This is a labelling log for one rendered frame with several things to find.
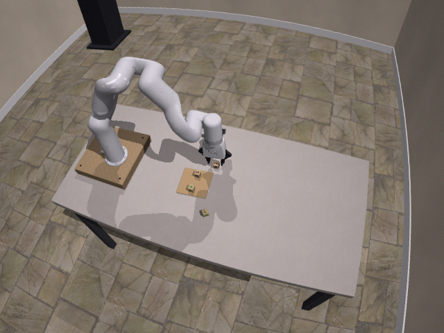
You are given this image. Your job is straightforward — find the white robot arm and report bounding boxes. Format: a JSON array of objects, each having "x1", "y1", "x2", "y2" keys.
[{"x1": 88, "y1": 57, "x2": 226, "y2": 167}]

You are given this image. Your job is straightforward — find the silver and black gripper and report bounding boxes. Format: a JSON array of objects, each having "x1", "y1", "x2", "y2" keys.
[{"x1": 198, "y1": 138, "x2": 232, "y2": 166}]

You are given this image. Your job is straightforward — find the tan square mat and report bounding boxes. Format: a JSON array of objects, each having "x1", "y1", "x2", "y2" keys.
[{"x1": 176, "y1": 167, "x2": 213, "y2": 198}]

